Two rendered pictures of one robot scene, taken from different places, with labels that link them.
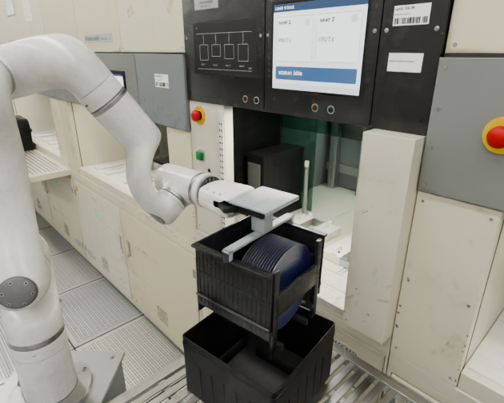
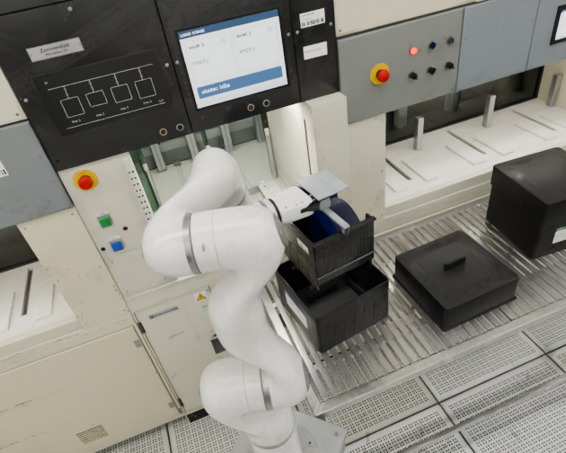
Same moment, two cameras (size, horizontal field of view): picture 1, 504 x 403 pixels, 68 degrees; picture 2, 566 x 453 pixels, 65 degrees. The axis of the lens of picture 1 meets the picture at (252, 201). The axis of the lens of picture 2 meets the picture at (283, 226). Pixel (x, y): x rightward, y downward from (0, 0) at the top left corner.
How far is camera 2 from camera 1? 1.08 m
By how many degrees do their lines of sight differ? 54
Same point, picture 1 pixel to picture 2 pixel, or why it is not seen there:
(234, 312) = (349, 262)
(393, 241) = (346, 164)
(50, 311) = not seen: hidden behind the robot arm
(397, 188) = (341, 130)
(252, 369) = (322, 308)
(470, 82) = (358, 51)
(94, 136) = not seen: outside the picture
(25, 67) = (215, 200)
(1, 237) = (280, 350)
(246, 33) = (144, 67)
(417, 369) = not seen: hidden behind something
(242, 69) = (148, 104)
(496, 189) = (382, 102)
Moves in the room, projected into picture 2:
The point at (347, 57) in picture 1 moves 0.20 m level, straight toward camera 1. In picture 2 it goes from (270, 59) to (330, 66)
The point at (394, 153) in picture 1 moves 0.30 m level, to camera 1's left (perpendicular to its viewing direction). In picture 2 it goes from (335, 111) to (301, 160)
